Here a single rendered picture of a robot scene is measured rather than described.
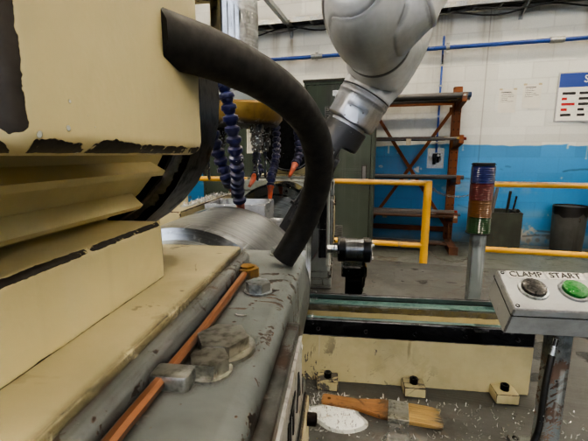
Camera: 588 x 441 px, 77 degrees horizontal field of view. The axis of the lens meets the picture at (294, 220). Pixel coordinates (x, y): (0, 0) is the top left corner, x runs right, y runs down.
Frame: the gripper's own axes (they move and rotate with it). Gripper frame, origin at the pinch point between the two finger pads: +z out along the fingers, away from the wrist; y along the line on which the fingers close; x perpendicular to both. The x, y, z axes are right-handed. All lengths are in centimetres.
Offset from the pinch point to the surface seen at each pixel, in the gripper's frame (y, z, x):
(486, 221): -33, -19, 44
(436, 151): -477, -84, 115
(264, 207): -1.0, 0.5, -5.7
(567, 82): -460, -232, 202
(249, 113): 1.8, -13.5, -15.9
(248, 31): -3.0, -25.9, -24.4
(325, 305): -8.9, 14.3, 15.5
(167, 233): 31.9, 0.5, -9.9
